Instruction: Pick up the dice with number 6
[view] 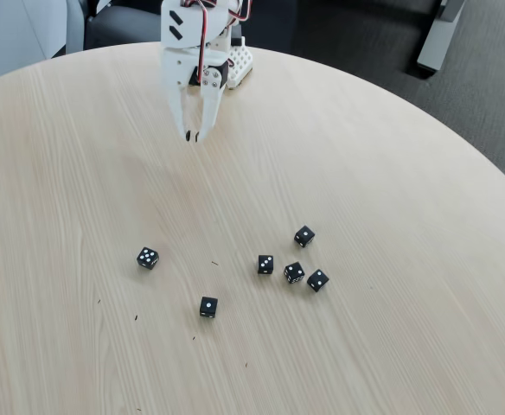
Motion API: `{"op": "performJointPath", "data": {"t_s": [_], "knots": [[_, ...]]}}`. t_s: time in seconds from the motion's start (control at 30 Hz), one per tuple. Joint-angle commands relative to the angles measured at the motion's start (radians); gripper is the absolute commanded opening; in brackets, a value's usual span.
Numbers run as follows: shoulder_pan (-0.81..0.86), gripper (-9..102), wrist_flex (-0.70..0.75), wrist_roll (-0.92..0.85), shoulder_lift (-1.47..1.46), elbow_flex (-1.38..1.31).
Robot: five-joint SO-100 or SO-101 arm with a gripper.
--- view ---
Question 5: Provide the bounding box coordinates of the black chair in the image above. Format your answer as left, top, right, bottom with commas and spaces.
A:
83, 0, 163, 51

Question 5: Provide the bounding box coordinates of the black die showing one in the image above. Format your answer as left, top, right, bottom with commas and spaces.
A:
293, 225, 316, 249
199, 296, 219, 321

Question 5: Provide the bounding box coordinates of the black die showing five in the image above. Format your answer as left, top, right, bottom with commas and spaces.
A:
136, 246, 160, 271

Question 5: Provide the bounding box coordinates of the white cabinet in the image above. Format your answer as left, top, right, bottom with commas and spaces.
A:
0, 0, 85, 86

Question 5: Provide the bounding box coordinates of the black die showing two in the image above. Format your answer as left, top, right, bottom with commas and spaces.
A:
283, 261, 306, 285
306, 268, 330, 293

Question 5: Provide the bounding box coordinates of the grey desk leg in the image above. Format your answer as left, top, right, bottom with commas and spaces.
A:
416, 0, 468, 80

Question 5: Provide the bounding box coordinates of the red black servo cable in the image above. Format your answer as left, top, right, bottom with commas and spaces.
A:
179, 0, 253, 84

